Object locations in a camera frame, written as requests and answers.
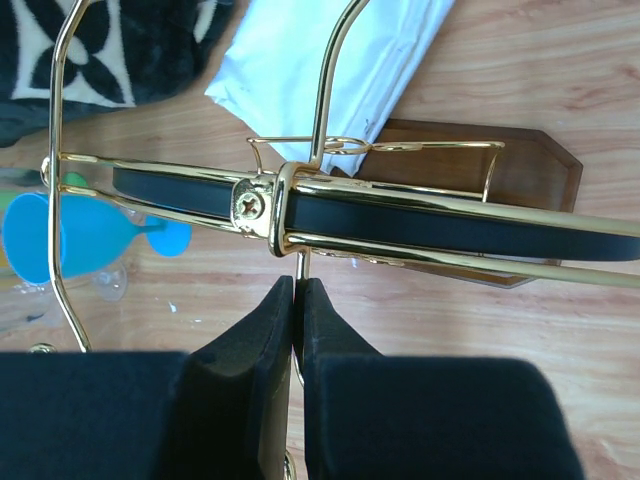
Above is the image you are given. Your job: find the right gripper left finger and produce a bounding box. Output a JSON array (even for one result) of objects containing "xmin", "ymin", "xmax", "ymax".
[{"xmin": 1, "ymin": 276, "xmax": 294, "ymax": 479}]

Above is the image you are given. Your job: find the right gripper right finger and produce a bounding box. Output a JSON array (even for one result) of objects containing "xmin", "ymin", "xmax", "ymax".
[{"xmin": 302, "ymin": 279, "xmax": 584, "ymax": 479}]

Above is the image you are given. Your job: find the gold and black wine glass rack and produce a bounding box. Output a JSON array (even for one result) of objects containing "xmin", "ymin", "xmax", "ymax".
[{"xmin": 38, "ymin": 0, "xmax": 640, "ymax": 480}]

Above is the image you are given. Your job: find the short clear wine glass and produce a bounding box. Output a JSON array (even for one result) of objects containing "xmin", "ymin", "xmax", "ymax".
[{"xmin": 1, "ymin": 262, "xmax": 128, "ymax": 333}]

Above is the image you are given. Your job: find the blue plastic goblet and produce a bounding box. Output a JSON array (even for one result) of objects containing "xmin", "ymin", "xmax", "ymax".
[{"xmin": 1, "ymin": 193, "xmax": 192, "ymax": 285}]

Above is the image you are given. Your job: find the green plastic goblet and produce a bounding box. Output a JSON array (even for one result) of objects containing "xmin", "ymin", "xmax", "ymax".
[{"xmin": 63, "ymin": 171, "xmax": 88, "ymax": 188}]

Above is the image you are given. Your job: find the folded cream cloth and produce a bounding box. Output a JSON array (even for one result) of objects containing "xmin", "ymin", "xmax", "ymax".
[{"xmin": 205, "ymin": 0, "xmax": 453, "ymax": 162}]

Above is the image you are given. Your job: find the black floral plush pillow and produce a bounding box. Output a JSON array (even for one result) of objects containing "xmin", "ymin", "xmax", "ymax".
[{"xmin": 1, "ymin": 1, "xmax": 235, "ymax": 147}]

